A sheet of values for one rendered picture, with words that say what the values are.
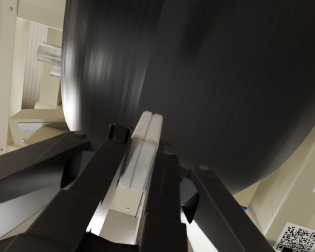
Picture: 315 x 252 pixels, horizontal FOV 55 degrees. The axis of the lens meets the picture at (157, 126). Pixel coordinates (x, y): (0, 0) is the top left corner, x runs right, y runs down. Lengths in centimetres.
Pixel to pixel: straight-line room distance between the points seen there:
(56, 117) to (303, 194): 75
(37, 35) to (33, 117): 418
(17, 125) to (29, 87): 440
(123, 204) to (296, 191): 53
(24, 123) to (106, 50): 81
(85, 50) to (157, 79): 7
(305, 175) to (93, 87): 42
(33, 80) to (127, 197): 460
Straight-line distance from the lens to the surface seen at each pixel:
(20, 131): 111
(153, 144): 16
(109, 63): 30
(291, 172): 62
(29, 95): 554
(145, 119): 20
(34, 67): 536
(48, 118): 105
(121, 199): 95
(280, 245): 69
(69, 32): 33
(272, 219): 65
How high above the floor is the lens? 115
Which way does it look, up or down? 23 degrees up
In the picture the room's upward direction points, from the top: 163 degrees counter-clockwise
